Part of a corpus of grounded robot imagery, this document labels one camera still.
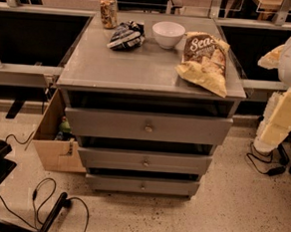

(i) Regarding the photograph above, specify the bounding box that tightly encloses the grey bottom drawer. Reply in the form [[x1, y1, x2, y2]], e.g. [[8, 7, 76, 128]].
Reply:
[[86, 174, 199, 197]]

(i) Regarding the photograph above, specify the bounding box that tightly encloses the dark blue snack bag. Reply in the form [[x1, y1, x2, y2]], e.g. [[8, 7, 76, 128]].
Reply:
[[107, 21, 146, 51]]

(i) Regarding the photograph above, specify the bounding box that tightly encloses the yellow chip bag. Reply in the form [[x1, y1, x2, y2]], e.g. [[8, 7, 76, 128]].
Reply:
[[175, 31, 229, 98]]

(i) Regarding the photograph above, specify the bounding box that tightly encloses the grey top drawer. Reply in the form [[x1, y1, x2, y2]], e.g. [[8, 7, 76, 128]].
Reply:
[[65, 108, 233, 145]]

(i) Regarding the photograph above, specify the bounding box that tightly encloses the cardboard box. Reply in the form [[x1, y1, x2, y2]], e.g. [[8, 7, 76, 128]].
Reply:
[[32, 90, 86, 172]]

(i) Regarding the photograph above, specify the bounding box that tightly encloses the grey drawer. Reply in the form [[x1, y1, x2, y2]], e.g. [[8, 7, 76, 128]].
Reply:
[[65, 108, 233, 145], [78, 147, 212, 175], [86, 174, 199, 197]]

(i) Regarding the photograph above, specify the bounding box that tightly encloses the green bottle in box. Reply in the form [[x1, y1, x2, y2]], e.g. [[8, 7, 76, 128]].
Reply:
[[59, 116, 72, 133]]

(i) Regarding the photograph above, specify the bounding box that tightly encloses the golden drink can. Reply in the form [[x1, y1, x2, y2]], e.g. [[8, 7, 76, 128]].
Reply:
[[100, 0, 118, 29]]

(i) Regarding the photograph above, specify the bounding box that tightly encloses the black power adapter cable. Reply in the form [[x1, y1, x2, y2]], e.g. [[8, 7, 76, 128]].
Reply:
[[244, 141, 288, 178]]

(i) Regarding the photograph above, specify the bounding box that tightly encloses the black floor cable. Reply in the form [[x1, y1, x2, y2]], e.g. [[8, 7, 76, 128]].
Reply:
[[0, 173, 93, 232]]

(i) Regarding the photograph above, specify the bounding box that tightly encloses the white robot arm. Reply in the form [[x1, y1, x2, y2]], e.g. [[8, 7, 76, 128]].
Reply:
[[253, 36, 291, 152]]

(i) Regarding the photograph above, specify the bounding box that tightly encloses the white bowl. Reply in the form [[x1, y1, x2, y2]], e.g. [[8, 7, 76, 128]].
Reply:
[[152, 21, 185, 49]]

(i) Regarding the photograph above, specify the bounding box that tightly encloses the grey middle drawer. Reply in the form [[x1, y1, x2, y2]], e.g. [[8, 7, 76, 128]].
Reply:
[[78, 147, 212, 175]]

